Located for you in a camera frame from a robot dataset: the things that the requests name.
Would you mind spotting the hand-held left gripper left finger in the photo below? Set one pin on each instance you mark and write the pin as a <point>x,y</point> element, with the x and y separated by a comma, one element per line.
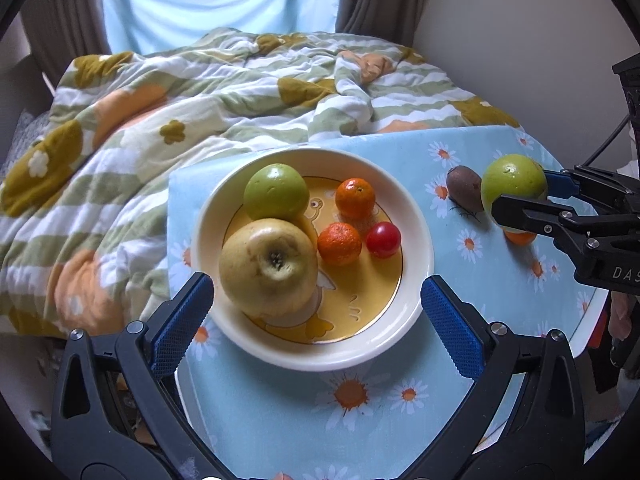
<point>182,330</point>

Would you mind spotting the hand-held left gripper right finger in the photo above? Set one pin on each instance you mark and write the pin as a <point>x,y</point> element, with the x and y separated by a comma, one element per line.
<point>450,330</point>

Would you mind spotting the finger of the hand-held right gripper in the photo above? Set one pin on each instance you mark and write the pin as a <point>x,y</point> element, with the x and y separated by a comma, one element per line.
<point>562,184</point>
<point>530,215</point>

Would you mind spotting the green apple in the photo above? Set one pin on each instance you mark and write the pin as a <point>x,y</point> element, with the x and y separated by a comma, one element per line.
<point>510,180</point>
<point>275,191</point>

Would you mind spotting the cream plate with yellow duck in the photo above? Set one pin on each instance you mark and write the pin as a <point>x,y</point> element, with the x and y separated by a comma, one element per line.
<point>395,320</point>

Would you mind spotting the large yellow apple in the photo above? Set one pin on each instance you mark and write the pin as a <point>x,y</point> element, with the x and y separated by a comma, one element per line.
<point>267,267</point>

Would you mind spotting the red cherry tomato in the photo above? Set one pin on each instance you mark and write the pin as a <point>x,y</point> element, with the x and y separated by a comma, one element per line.
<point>383,240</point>

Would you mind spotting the small tangerine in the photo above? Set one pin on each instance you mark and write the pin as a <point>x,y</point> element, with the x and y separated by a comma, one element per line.
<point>355,198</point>
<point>340,244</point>

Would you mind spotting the person's right hand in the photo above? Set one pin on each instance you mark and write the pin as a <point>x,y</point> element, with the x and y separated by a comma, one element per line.
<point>620,316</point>

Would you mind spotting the large orange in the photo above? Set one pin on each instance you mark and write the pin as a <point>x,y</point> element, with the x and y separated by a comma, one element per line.
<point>520,237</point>

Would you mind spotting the white table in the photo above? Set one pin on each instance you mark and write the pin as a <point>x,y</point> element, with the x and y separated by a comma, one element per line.
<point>587,325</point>

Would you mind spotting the brown kiwi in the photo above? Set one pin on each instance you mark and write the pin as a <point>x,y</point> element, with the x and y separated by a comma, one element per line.
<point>462,190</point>

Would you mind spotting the blue daisy print tablecloth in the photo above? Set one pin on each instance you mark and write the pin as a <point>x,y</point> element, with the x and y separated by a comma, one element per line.
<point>310,410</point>

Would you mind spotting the green striped flower blanket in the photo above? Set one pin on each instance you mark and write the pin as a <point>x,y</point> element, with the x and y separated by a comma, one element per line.
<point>150,110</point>

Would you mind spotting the grey patterned bed sheet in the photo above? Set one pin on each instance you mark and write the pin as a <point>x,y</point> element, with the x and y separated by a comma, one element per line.
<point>22,135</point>

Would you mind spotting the light blue window cloth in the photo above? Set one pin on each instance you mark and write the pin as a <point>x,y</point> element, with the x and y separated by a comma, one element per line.
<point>220,0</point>

